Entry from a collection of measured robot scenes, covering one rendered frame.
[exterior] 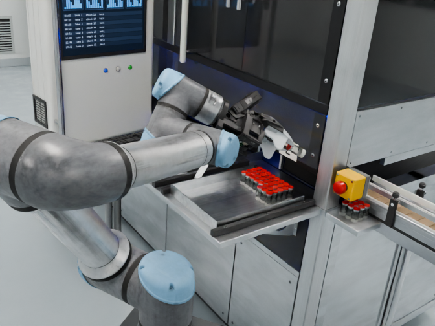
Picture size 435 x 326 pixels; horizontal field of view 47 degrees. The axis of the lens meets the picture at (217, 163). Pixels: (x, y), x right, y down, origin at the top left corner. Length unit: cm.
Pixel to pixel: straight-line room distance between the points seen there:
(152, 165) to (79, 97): 131
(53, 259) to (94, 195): 214
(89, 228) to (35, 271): 185
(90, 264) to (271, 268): 99
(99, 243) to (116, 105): 128
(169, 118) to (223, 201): 56
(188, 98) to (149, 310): 46
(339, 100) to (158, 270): 76
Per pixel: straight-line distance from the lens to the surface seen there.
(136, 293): 107
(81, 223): 95
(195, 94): 112
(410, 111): 178
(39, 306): 258
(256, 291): 204
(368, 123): 161
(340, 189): 151
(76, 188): 73
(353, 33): 146
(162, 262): 106
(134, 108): 228
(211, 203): 157
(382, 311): 181
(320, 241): 168
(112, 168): 75
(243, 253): 204
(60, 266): 282
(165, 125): 108
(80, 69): 209
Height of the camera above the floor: 164
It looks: 24 degrees down
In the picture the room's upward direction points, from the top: 5 degrees clockwise
